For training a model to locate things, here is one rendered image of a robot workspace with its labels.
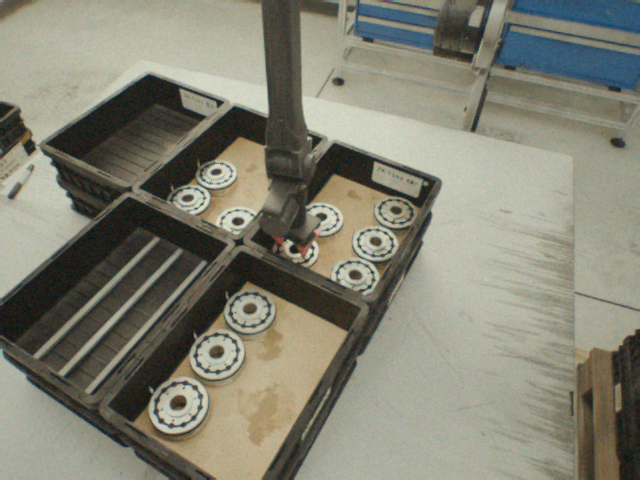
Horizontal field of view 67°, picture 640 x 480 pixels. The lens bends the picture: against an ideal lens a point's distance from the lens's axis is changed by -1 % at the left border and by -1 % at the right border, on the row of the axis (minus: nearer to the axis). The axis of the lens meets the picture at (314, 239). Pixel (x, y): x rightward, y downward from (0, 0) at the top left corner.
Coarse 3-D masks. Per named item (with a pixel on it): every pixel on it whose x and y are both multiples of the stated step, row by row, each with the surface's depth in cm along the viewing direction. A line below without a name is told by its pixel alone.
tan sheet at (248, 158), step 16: (240, 144) 136; (256, 144) 136; (224, 160) 131; (240, 160) 131; (256, 160) 132; (240, 176) 127; (256, 176) 128; (240, 192) 124; (256, 192) 124; (224, 208) 120; (256, 208) 120
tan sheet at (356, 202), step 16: (336, 176) 128; (320, 192) 124; (336, 192) 125; (352, 192) 125; (368, 192) 125; (352, 208) 121; (368, 208) 121; (416, 208) 122; (352, 224) 118; (368, 224) 118; (336, 240) 114; (400, 240) 115; (320, 256) 111; (336, 256) 111; (320, 272) 108
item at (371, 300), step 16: (336, 144) 122; (384, 160) 118; (432, 176) 115; (432, 192) 111; (256, 224) 103; (416, 224) 105; (272, 256) 98; (400, 256) 99; (304, 272) 96; (384, 272) 96; (336, 288) 93; (384, 288) 96; (368, 304) 92
